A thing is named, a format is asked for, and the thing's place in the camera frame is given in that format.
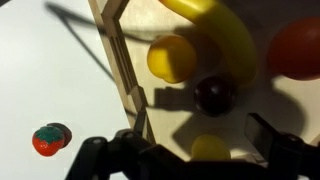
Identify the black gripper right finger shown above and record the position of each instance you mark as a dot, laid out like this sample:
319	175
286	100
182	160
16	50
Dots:
283	153

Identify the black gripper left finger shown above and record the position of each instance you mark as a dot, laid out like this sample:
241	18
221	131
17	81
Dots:
90	156

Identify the dark red apple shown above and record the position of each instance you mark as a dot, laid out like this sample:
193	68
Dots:
214	96

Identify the wooden tray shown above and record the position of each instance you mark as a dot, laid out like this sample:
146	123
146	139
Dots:
166	106

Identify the red strawberry with green top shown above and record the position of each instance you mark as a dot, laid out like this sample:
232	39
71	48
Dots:
47	143

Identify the small yellow-green fruit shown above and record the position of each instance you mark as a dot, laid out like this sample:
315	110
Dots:
210	148

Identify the orange fruit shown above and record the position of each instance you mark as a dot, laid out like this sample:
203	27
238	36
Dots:
296	50

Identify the small yellow-orange fruit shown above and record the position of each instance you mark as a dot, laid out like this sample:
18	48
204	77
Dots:
171	58

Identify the yellow banana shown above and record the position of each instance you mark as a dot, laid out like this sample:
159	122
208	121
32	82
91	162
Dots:
230	36

